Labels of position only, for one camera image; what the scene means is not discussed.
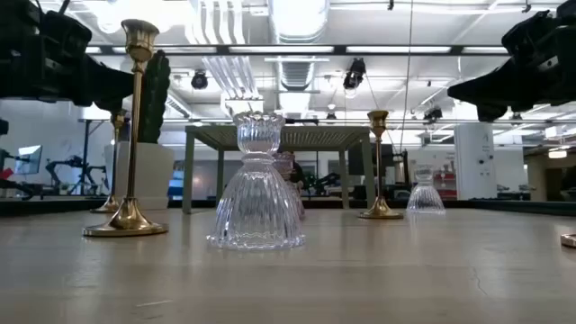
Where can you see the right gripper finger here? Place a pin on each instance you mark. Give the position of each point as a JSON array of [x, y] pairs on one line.
[[486, 90]]

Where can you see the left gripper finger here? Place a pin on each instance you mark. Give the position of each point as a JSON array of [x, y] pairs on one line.
[[110, 85]]

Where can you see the medium brass candlestick holder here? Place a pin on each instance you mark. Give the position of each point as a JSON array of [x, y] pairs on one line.
[[105, 208]]

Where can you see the clear ribbed glass candle holder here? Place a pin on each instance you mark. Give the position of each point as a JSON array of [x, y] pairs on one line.
[[425, 198], [256, 202]]

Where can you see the short brass candlestick holder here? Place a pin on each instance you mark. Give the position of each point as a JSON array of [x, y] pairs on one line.
[[380, 209]]

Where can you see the pink ribbed glass candle holder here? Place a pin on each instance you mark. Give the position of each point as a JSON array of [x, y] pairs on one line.
[[285, 166]]

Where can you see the green artificial cactus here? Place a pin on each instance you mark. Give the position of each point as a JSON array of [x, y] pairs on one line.
[[155, 99]]

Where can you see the black hanging spotlight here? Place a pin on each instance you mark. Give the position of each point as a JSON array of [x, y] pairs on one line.
[[432, 114], [354, 74], [199, 80]]

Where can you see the white square pillar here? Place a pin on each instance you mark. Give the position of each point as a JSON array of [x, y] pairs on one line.
[[474, 157]]

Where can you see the white hexagonal plant pot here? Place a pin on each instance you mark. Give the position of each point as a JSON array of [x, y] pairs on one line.
[[153, 175]]

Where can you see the background desk monitor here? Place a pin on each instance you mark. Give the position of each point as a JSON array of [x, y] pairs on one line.
[[29, 159]]

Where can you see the overhead light bar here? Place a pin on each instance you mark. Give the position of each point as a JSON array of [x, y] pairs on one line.
[[339, 49]]

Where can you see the green perforated metal shelf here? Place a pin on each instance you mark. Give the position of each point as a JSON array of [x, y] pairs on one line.
[[315, 137]]

